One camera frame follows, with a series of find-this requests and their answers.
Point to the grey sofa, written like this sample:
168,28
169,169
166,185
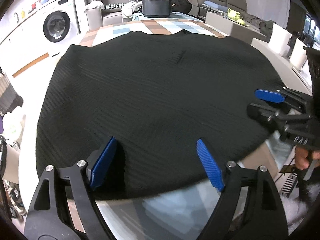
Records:
112,17

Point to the white washing machine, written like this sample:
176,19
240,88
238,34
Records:
55,27

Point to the striped bag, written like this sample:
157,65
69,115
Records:
288,183

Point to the woven laundry basket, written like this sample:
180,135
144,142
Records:
10,97

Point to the yellow bottle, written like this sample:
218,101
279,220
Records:
23,13

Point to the white paper roll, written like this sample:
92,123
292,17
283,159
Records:
280,40
298,55

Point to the houndstooth pillow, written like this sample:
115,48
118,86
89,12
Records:
113,5

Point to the green teapot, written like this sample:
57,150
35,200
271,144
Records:
235,13

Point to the black jacket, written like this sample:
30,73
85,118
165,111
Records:
180,3

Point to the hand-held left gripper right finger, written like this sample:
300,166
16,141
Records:
210,165

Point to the white fluffy rug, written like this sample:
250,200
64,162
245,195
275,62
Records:
295,210

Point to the white base cabinet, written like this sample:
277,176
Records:
27,42

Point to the white crumpled garment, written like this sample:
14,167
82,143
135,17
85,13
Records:
130,7

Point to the black pot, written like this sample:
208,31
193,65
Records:
156,8

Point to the person's right hand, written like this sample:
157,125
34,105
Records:
302,158

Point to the dark grey blanket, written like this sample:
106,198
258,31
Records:
265,23

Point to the white side table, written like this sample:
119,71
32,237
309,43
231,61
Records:
270,52

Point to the black t-shirt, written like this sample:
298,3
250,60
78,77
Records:
155,92

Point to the white cloth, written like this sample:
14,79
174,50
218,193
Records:
93,5

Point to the white plastic bag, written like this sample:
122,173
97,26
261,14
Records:
13,130

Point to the light blue pillow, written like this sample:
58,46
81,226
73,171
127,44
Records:
212,4

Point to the black faucet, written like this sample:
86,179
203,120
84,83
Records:
16,17

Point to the beige waste bin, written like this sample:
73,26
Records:
11,162

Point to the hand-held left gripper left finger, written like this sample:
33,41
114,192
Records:
103,162

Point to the light blue cloth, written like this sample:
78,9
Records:
180,15

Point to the red container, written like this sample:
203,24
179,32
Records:
33,7

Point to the grey box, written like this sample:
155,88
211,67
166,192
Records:
237,32

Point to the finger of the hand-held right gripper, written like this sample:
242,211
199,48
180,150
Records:
268,95
260,112

